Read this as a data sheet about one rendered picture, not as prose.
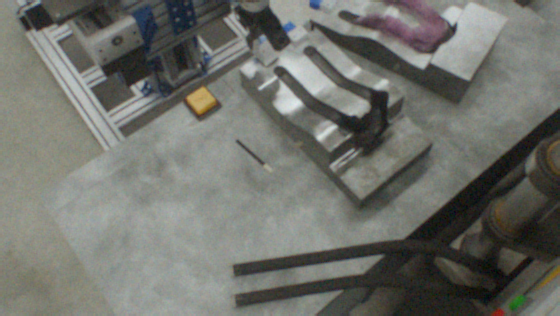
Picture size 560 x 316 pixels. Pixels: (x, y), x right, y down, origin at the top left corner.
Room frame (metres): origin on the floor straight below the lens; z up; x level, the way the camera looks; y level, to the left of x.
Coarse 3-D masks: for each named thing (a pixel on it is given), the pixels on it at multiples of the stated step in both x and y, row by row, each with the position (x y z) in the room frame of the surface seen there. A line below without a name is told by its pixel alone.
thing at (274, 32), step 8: (256, 16) 0.90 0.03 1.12; (264, 16) 0.91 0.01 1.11; (272, 16) 0.91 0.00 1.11; (264, 24) 0.89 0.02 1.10; (272, 24) 0.90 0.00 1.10; (280, 24) 0.90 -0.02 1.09; (264, 32) 0.88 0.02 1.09; (272, 32) 0.88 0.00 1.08; (280, 32) 0.88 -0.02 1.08; (272, 40) 0.87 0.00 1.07; (280, 40) 0.86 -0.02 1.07; (288, 40) 0.87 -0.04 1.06; (272, 48) 0.87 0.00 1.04; (280, 48) 0.85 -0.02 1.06
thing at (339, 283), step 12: (276, 288) 0.32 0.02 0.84; (288, 288) 0.32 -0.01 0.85; (300, 288) 0.32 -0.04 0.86; (312, 288) 0.31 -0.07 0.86; (324, 288) 0.31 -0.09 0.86; (336, 288) 0.31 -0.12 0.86; (348, 288) 0.31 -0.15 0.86; (240, 300) 0.30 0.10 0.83; (252, 300) 0.30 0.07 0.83; (264, 300) 0.30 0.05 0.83
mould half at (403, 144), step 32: (320, 32) 1.04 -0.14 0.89; (256, 64) 0.94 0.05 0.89; (288, 64) 0.93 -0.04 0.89; (352, 64) 0.93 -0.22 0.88; (256, 96) 0.87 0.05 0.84; (288, 96) 0.83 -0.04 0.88; (320, 96) 0.82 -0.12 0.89; (352, 96) 0.79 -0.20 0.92; (288, 128) 0.75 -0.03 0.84; (320, 128) 0.70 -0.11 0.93; (416, 128) 0.72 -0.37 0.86; (320, 160) 0.65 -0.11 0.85; (352, 160) 0.64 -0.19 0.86; (384, 160) 0.63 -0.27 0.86; (416, 160) 0.65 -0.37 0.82; (352, 192) 0.55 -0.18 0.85
